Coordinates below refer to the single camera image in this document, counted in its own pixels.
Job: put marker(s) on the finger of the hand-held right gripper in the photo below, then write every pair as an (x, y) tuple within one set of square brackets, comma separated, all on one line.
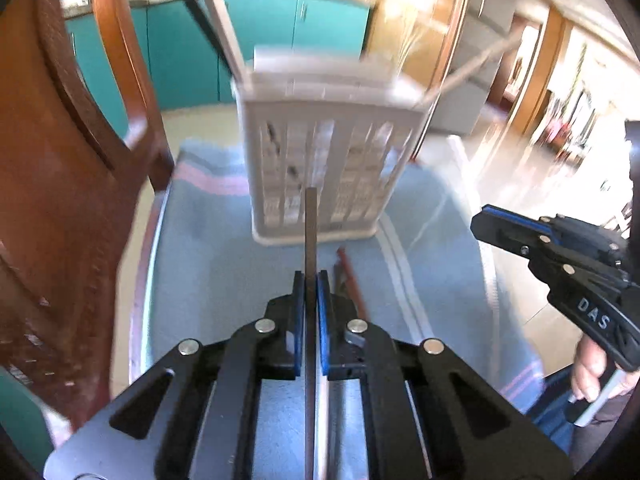
[(500, 235), (520, 217)]

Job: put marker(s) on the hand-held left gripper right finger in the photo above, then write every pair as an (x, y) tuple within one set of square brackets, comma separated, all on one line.
[(323, 320)]

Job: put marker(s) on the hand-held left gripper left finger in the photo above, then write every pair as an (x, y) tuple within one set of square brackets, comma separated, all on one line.
[(299, 320)]

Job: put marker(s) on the white plastic utensil basket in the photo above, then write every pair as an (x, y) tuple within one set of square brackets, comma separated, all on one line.
[(350, 110)]

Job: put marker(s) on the black chopstick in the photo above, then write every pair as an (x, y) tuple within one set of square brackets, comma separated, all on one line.
[(205, 25)]

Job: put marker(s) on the person's right hand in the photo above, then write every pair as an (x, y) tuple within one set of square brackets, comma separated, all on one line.
[(592, 367)]

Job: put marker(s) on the red-brown chopstick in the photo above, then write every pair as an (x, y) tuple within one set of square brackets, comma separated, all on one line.
[(352, 282)]

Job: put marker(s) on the blue checked cloth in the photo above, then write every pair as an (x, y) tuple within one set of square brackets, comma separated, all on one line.
[(210, 260)]

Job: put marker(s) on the grey refrigerator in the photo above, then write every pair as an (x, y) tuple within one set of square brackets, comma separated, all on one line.
[(475, 110)]

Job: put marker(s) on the flower-patterned glass sliding door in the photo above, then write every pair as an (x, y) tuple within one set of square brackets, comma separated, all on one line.
[(425, 10)]

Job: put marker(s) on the carved wooden chair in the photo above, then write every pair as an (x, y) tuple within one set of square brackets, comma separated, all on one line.
[(50, 210)]

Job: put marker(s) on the teal base cabinets under window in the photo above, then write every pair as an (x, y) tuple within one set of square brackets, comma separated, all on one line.
[(22, 410)]

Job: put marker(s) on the teal base cabinets under stove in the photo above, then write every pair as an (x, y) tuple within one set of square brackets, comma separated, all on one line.
[(170, 50)]

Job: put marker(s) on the wooden door frame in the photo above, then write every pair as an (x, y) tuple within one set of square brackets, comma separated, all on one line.
[(545, 60)]

